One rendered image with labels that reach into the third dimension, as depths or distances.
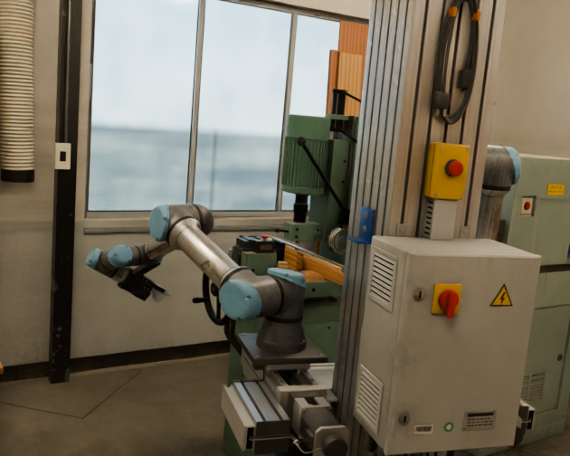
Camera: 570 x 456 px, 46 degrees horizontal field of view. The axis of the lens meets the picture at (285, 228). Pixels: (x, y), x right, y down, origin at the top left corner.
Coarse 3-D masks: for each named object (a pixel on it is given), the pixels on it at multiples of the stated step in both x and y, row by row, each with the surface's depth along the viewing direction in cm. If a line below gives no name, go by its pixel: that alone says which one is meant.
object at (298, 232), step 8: (288, 224) 276; (296, 224) 273; (304, 224) 275; (312, 224) 277; (320, 224) 279; (296, 232) 274; (304, 232) 276; (312, 232) 278; (296, 240) 274; (304, 240) 276; (312, 240) 278
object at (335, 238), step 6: (336, 228) 271; (342, 228) 272; (330, 234) 271; (336, 234) 271; (342, 234) 273; (330, 240) 271; (336, 240) 272; (342, 240) 273; (330, 246) 271; (336, 246) 272; (342, 246) 274; (336, 252) 273; (342, 252) 274
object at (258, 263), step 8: (232, 248) 273; (248, 256) 262; (256, 256) 264; (264, 256) 265; (272, 256) 267; (248, 264) 263; (256, 264) 264; (264, 264) 266; (272, 264) 268; (256, 272) 265; (264, 272) 267
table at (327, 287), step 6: (228, 252) 299; (276, 264) 275; (300, 270) 269; (306, 270) 270; (306, 282) 250; (312, 282) 251; (318, 282) 252; (324, 282) 254; (330, 282) 255; (306, 288) 250; (312, 288) 251; (318, 288) 253; (324, 288) 254; (330, 288) 255; (336, 288) 257; (306, 294) 250; (312, 294) 252; (318, 294) 253; (324, 294) 255; (330, 294) 256; (336, 294) 257
